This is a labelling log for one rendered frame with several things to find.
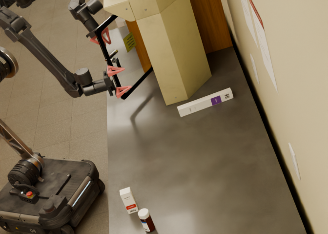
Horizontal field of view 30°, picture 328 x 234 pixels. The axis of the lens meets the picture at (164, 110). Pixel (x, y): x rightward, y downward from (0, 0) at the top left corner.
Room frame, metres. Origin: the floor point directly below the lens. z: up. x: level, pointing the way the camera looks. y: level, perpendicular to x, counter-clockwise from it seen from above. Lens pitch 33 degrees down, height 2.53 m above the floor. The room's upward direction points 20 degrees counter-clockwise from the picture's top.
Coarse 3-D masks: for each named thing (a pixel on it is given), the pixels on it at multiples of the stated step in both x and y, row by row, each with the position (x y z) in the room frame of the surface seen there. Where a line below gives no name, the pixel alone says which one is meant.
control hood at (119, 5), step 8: (104, 0) 2.55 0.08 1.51; (112, 0) 2.52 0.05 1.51; (120, 0) 2.49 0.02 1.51; (128, 0) 2.47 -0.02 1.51; (104, 8) 2.48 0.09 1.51; (112, 8) 2.47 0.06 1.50; (120, 8) 2.47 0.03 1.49; (128, 8) 2.47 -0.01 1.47; (120, 16) 2.47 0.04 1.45; (128, 16) 2.47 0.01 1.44
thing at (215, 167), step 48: (144, 96) 2.61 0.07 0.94; (192, 96) 2.46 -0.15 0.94; (240, 96) 2.33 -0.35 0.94; (144, 144) 2.23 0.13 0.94; (192, 144) 2.11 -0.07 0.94; (240, 144) 2.00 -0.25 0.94; (144, 192) 1.91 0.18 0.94; (192, 192) 1.81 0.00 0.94; (240, 192) 1.72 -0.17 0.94; (288, 192) 1.63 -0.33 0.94
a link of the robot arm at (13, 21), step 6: (0, 12) 2.59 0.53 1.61; (6, 12) 2.59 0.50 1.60; (12, 12) 2.59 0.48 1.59; (0, 18) 2.55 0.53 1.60; (6, 18) 2.55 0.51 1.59; (12, 18) 2.56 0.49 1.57; (18, 18) 2.57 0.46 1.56; (0, 24) 2.55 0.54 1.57; (6, 24) 2.53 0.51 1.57; (12, 24) 2.53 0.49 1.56; (18, 24) 2.54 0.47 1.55; (24, 24) 2.57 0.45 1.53; (18, 30) 2.53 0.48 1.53
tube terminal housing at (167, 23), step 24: (144, 0) 2.46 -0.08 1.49; (168, 0) 2.50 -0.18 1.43; (144, 24) 2.46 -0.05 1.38; (168, 24) 2.47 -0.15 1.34; (192, 24) 2.56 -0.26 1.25; (168, 48) 2.45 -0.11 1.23; (192, 48) 2.53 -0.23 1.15; (168, 72) 2.46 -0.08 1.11; (192, 72) 2.50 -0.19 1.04; (168, 96) 2.46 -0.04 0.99
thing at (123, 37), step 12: (120, 24) 2.67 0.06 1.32; (132, 24) 2.73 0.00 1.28; (96, 36) 2.56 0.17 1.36; (108, 36) 2.60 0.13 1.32; (120, 36) 2.65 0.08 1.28; (132, 36) 2.71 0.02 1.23; (108, 48) 2.58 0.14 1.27; (120, 48) 2.63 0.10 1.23; (132, 48) 2.69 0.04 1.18; (144, 48) 2.74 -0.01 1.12; (120, 60) 2.61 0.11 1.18; (132, 60) 2.67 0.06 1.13; (144, 60) 2.72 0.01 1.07; (120, 72) 2.59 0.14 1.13; (132, 72) 2.64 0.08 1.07; (144, 72) 2.70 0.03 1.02; (132, 84) 2.62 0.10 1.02
